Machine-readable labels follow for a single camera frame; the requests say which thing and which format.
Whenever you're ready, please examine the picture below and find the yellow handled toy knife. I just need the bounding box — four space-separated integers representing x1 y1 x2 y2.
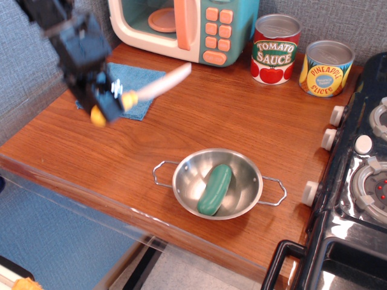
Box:
89 62 193 127

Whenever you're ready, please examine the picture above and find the green toy cucumber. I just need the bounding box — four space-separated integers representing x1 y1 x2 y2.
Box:
197 164 232 216

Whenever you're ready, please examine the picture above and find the pineapple slices can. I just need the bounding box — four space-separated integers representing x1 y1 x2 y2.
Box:
299 40 355 98

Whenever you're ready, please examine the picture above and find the teal toy microwave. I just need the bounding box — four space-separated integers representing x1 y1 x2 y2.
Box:
108 0 259 67

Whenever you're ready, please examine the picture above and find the white stove knob middle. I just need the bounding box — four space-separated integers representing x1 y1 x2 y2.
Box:
320 129 337 151

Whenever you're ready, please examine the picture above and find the pink microwave turntable plate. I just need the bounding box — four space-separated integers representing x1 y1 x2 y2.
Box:
148 7 176 33

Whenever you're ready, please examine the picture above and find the tomato sauce can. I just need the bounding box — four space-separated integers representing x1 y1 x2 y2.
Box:
250 14 302 85

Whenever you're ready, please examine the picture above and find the blue folded cloth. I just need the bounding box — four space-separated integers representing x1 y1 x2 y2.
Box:
74 62 167 122

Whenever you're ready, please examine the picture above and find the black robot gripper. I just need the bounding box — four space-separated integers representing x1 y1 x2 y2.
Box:
16 1 123 122

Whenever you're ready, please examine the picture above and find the silver metal bowl with handles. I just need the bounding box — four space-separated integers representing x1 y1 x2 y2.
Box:
168 148 287 221

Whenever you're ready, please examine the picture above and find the black toy stove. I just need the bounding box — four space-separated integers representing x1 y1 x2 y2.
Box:
261 51 387 290

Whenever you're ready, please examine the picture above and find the black oven door handle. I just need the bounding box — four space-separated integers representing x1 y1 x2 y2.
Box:
261 240 306 290

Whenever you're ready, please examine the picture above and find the white stove knob top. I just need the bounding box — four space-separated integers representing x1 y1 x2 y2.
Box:
330 106 345 127

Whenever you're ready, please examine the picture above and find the white stove knob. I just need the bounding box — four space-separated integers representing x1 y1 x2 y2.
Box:
302 181 319 207
320 129 337 151
330 106 345 127

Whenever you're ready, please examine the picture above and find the white stove knob bottom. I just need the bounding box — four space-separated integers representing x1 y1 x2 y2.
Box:
302 181 319 207

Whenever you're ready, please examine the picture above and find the orange object at corner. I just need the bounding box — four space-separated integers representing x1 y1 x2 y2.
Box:
11 277 43 290

